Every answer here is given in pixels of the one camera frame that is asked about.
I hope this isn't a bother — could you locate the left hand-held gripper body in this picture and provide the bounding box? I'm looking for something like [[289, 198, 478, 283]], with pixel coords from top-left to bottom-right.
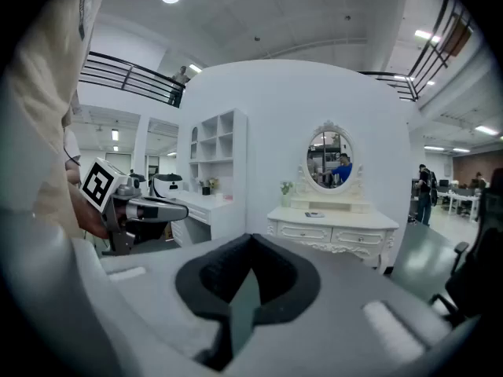
[[80, 157, 142, 255]]

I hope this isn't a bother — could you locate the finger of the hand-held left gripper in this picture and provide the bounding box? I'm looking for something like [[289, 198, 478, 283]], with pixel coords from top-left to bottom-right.
[[127, 196, 189, 222]]

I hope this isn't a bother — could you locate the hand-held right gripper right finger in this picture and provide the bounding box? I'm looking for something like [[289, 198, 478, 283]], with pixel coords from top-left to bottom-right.
[[251, 232, 453, 375]]

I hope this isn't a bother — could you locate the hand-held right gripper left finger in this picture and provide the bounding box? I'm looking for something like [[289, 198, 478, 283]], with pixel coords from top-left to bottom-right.
[[97, 232, 255, 372]]

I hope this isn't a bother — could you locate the large white drawer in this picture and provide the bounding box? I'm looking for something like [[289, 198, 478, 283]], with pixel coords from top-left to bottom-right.
[[277, 224, 333, 243]]

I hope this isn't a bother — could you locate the white desk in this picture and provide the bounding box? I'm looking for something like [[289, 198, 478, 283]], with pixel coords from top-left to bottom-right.
[[266, 120, 400, 274]]

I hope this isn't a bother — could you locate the oval white framed mirror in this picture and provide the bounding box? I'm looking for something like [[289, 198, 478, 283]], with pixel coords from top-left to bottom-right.
[[307, 130, 354, 190]]

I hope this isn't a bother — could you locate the person's left hand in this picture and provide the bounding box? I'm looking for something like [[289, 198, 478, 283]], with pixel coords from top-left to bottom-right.
[[74, 188, 110, 240]]

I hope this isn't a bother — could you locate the white bookshelf desk unit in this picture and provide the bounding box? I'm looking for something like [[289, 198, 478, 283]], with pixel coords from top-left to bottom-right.
[[171, 108, 248, 247]]

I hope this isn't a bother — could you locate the black balcony railing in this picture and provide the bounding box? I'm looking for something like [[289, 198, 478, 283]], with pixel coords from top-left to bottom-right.
[[359, 0, 472, 101], [78, 51, 185, 109]]

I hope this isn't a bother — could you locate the beige shirt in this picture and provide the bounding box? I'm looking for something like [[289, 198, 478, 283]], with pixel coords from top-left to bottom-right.
[[3, 0, 111, 239]]

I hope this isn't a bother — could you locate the black office chair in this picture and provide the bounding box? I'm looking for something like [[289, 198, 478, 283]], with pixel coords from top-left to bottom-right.
[[428, 188, 503, 325]]

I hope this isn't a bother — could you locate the white office table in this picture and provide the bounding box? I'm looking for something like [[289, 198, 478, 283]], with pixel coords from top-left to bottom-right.
[[438, 188, 480, 221]]

